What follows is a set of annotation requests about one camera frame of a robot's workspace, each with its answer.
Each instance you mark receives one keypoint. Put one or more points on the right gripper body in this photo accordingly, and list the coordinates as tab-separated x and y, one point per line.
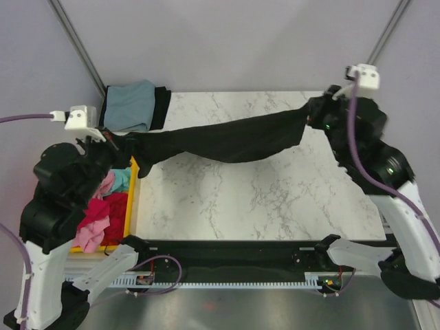
324	115

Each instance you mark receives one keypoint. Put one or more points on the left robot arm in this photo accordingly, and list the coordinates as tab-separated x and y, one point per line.
67	180

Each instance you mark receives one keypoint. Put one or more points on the red t-shirt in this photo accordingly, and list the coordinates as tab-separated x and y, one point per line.
117	212

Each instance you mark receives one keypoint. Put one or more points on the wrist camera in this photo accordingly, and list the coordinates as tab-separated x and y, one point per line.
80	121
364	76

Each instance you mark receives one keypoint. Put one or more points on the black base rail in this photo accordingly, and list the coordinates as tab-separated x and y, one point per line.
243	260

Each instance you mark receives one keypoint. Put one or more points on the folded light blue t-shirt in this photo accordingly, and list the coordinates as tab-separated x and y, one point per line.
130	107

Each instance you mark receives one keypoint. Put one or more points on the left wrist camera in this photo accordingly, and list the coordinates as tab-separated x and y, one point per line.
80	121

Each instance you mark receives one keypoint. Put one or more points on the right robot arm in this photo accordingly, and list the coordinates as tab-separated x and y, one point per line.
409	268

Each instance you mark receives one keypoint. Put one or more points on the white cable duct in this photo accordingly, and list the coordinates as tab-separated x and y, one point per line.
132	280

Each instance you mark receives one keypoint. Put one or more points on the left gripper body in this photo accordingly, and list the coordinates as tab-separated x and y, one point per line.
100	156

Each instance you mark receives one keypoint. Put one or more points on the left aluminium frame post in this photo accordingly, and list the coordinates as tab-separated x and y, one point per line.
75	40

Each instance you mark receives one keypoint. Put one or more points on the black t-shirt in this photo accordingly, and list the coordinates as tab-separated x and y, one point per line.
162	101
239	141

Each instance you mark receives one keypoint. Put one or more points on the yellow plastic bin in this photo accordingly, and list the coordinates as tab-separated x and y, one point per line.
130	192

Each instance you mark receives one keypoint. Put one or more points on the teal t-shirt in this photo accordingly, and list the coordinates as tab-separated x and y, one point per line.
122	178

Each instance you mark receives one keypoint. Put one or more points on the aluminium frame post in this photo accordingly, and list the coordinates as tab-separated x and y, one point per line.
388	31
75	40

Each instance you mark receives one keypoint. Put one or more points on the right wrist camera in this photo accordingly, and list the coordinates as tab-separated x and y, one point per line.
364	76

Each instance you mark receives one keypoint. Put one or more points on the folded black t-shirt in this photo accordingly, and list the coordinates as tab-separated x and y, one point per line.
162	101

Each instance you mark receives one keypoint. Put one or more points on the right aluminium frame post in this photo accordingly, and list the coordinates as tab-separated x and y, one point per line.
388	31

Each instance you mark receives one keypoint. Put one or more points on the magenta t-shirt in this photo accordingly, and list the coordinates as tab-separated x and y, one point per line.
96	214

